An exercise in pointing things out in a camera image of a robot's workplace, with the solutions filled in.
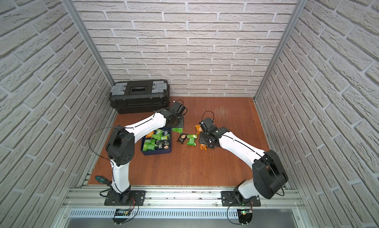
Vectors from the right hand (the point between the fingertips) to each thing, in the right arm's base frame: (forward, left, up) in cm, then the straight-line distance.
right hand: (205, 138), depth 87 cm
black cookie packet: (+5, +14, -7) cm, 17 cm away
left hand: (+13, +13, +1) cm, 18 cm away
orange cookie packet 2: (+12, +3, -7) cm, 14 cm away
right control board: (-38, -16, -10) cm, 43 cm away
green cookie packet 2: (+7, +16, 0) cm, 17 cm away
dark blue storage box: (+3, +29, -6) cm, 30 cm away
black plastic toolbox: (+30, +42, +9) cm, 53 cm away
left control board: (-34, +45, -10) cm, 58 cm away
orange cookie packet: (-1, +1, -8) cm, 8 cm away
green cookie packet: (+4, +8, -8) cm, 12 cm away
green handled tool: (-18, +57, -6) cm, 60 cm away
